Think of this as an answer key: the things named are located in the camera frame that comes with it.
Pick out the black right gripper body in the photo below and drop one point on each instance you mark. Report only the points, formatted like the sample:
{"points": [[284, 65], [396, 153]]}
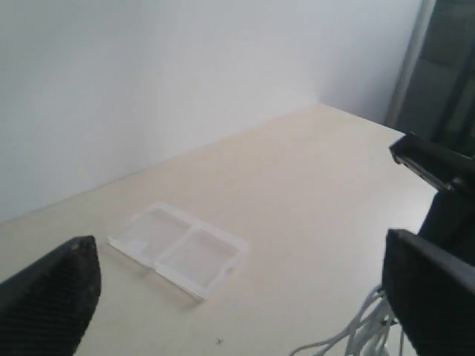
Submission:
{"points": [[449, 223]]}

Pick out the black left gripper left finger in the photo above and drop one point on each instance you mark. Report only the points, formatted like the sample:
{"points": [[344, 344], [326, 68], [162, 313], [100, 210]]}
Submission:
{"points": [[46, 308]]}

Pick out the black background metal rack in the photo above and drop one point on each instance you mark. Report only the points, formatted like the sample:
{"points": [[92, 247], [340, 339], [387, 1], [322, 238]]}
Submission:
{"points": [[434, 94]]}

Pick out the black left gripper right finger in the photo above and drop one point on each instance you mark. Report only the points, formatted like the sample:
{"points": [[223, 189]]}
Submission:
{"points": [[430, 289]]}

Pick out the clear plastic storage case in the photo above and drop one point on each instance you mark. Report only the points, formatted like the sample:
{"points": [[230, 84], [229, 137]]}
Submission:
{"points": [[190, 253]]}

